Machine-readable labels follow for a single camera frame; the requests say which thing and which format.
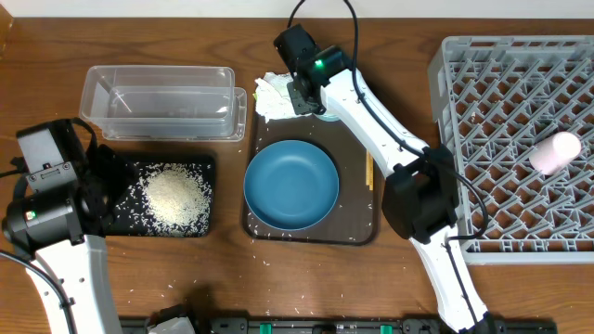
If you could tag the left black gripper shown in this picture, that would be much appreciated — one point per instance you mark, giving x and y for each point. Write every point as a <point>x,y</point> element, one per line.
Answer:
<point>119,170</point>

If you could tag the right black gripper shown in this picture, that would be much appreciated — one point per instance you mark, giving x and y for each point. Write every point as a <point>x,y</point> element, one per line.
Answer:
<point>302,106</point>

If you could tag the white rice pile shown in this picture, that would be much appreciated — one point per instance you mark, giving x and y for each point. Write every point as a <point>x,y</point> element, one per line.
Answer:
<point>174,199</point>

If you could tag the dark blue plate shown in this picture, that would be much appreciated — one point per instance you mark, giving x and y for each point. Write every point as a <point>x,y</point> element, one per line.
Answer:
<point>291,185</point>

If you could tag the pink cup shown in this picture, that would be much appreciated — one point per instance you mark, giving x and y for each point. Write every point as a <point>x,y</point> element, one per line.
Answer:
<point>554,153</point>

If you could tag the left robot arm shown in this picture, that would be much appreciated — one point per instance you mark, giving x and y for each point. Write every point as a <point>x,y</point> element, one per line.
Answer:
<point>62,204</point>

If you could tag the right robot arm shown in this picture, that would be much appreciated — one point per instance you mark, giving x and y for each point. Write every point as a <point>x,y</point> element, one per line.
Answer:
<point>420,194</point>

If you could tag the black waste tray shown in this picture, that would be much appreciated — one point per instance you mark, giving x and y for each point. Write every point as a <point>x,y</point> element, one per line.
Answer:
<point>195,162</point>

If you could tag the grey dishwasher rack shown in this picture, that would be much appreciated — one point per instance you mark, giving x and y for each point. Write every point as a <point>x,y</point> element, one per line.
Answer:
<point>494,98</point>

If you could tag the light blue bowl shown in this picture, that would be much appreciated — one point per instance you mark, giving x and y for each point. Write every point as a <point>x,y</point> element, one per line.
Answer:
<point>328,117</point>

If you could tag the crumpled white paper napkin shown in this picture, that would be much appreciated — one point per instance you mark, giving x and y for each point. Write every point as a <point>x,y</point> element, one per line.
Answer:
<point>273,101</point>

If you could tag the clear plastic bin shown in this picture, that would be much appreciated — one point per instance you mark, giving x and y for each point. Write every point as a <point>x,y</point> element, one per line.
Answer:
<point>164,103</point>

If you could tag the dark brown serving tray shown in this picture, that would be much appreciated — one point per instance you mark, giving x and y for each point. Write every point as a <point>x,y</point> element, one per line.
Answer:
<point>353,220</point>

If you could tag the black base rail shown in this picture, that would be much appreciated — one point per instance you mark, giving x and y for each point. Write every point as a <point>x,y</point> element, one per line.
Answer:
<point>237,325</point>

